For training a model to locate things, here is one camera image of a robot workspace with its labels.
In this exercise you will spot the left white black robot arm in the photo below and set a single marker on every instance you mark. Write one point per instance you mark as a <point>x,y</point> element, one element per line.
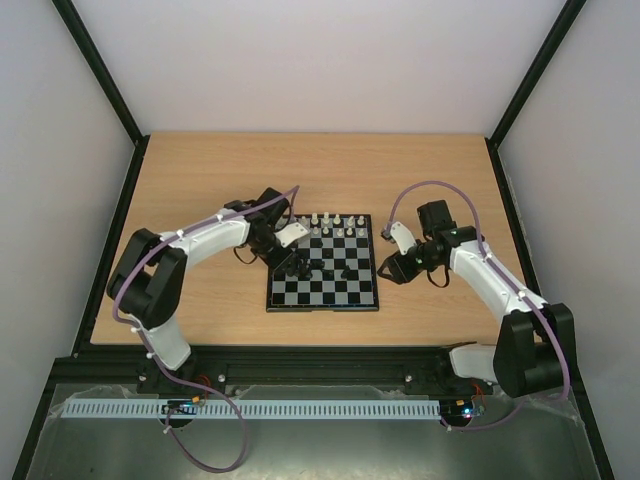
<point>147,282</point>

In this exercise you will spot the left black frame post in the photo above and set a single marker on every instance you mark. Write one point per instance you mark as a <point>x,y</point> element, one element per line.
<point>76,27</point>

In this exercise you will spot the black white chess board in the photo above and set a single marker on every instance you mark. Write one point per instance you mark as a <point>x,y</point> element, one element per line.
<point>339,268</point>

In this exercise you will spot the right black frame post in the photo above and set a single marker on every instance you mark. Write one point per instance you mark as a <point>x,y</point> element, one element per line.
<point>561,26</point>

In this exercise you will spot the light blue slotted cable duct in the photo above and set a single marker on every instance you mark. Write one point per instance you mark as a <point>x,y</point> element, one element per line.
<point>253,409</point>

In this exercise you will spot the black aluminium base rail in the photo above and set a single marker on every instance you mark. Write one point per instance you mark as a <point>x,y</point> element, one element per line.
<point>412,370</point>

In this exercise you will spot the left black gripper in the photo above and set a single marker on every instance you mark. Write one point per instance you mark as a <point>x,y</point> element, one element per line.
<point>280,262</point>

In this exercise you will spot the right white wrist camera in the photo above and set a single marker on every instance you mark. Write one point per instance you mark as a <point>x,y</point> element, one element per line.
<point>400,235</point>

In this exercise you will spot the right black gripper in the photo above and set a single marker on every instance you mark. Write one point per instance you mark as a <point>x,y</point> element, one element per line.
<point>400,265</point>

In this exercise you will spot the black frame post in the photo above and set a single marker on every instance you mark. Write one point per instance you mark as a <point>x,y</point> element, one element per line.
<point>76,27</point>
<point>561,26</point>

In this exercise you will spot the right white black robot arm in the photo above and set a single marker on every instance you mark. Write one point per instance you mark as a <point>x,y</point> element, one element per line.
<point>535,349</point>

